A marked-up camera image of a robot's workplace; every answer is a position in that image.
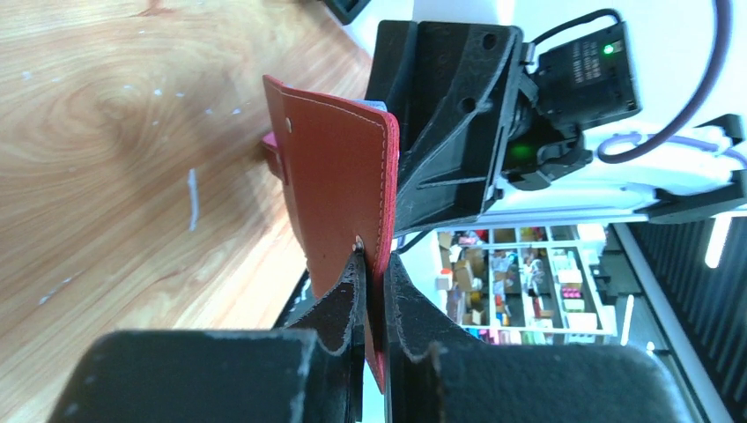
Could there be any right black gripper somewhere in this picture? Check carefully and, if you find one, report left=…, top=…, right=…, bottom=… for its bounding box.
left=366, top=20, right=640, bottom=234

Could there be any shelf with colourful boxes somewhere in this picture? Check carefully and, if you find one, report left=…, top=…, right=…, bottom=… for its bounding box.
left=434, top=224, right=618, bottom=345

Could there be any red leather card holder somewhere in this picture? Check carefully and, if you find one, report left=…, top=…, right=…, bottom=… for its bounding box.
left=263, top=75, right=400, bottom=392

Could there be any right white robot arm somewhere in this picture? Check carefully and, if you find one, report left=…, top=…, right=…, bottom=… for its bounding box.
left=366, top=20, right=746, bottom=235

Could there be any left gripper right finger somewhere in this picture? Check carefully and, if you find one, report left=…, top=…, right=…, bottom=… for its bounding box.
left=383, top=253, right=478, bottom=361

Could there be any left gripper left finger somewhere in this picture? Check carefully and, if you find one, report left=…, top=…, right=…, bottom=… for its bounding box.
left=286, top=250, right=366, bottom=355

